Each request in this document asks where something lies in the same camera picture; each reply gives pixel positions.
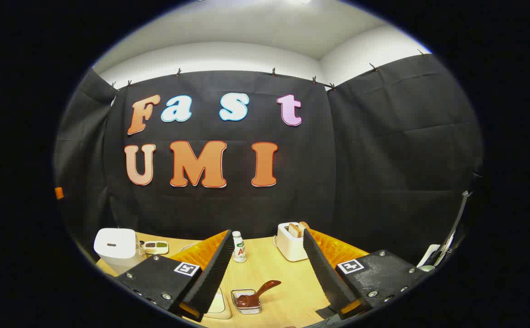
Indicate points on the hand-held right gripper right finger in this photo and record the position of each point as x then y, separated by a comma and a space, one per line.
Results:
326, 273

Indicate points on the white green milk bottle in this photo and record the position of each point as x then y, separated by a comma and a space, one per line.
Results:
239, 249

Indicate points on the white rice cooker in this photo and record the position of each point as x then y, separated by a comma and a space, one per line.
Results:
115, 248

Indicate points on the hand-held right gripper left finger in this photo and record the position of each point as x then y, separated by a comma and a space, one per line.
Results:
210, 273

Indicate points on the dark slanted stand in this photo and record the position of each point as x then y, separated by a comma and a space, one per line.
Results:
458, 218

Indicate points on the black backdrop cloth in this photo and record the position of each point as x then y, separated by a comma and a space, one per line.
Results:
360, 159

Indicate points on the brown wooden spoon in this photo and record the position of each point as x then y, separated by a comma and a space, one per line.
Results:
258, 294

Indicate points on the white divided grain dish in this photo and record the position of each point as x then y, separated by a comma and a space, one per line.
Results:
155, 247

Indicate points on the white toaster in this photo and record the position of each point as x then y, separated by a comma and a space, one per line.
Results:
290, 249

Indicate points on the small orange object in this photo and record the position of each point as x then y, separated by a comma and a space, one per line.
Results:
59, 193

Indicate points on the toast bread slice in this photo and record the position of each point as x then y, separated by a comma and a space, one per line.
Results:
304, 225
294, 230

